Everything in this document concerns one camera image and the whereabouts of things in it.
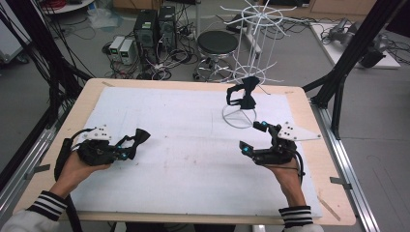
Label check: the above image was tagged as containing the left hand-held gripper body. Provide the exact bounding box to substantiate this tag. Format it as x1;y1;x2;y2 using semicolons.
75;124;121;167

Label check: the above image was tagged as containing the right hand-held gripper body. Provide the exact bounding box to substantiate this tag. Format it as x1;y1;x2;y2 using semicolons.
251;121;323;167

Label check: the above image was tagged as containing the white wire display rack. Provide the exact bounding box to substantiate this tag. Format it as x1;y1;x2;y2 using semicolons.
220;0;309;130

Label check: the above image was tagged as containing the black bow tie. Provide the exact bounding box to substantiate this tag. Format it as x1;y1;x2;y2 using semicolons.
225;75;261;111

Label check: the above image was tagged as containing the person's left hand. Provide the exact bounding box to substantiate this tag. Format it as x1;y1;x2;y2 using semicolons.
48;150;112;199

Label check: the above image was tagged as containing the person's right hand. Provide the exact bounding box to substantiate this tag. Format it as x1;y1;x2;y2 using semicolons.
264;157;308;208

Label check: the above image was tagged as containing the light wooden table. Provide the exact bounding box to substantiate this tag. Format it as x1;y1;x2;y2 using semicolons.
12;77;357;227

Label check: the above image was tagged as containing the white foam mat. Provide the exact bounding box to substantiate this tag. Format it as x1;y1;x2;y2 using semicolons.
69;86;324;218

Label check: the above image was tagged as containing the grey metal clamp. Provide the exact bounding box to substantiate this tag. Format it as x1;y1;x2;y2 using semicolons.
329;175;353;191
23;163;52;181

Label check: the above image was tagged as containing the person's right striped sleeve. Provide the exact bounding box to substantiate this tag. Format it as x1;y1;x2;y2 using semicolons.
278;205;325;232

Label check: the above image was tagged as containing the person's striped sleeve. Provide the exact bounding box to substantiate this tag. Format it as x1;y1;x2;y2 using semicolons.
278;205;325;232
0;189;70;232

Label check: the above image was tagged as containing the thin wooden stick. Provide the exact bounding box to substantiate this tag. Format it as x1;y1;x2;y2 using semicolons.
316;193;342;222

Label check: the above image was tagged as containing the grey power supply unit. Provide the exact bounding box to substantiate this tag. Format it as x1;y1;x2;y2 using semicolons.
108;35;127;62
118;39;137;66

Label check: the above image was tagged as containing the person's left striped sleeve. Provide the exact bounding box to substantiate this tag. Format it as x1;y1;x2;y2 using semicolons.
0;189;70;232

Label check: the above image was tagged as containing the black round stool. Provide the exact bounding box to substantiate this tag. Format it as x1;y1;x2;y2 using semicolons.
192;30;240;83

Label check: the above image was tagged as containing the large black computer tower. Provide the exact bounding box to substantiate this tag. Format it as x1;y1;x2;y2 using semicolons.
132;9;160;66

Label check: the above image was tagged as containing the white floor platform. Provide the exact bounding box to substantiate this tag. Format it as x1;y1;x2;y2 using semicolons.
309;21;401;71

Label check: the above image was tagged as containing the slim black computer tower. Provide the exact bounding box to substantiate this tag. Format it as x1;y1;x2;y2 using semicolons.
157;5;178;53

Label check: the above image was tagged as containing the clear plastic bag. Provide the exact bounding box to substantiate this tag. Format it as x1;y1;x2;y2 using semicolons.
86;7;125;31

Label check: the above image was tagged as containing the white equipment case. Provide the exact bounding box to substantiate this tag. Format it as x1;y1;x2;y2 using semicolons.
0;12;32;65

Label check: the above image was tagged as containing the round white table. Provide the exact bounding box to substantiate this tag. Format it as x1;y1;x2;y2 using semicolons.
40;0;97;15

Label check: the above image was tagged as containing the right hand-held gripper cable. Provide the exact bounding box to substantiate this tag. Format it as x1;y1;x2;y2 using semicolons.
263;148;307;187

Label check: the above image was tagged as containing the hand-held gripper cable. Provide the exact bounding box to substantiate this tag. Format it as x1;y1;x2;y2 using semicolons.
263;148;307;187
53;127;98;232

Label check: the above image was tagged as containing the left hand-held gripper cable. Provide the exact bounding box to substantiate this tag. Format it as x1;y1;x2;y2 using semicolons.
53;127;98;232

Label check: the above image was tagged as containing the tangle of floor cables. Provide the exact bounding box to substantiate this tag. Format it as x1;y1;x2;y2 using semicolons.
102;13;207;81

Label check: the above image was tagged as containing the aluminium rail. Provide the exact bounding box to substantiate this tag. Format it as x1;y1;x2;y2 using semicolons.
309;98;382;232
0;107;72;220

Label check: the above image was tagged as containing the black frame post with cables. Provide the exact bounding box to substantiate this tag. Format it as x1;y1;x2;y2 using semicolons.
0;0;95;131

